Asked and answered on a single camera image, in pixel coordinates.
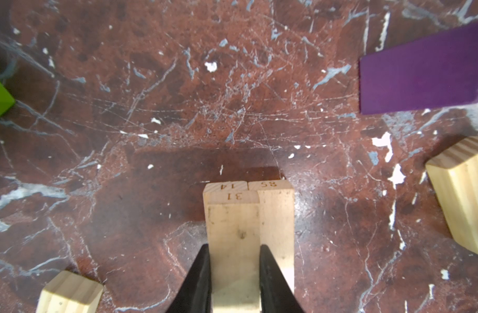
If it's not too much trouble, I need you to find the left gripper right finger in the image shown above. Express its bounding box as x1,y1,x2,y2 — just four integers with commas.
259,245,304,313

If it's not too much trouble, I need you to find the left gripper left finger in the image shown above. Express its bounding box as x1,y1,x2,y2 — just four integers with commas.
166,244,212,313

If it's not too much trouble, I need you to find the wood block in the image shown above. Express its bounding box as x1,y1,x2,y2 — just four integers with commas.
205,190,261,312
248,180,295,292
425,136,478,254
36,271,103,313
203,181,248,194

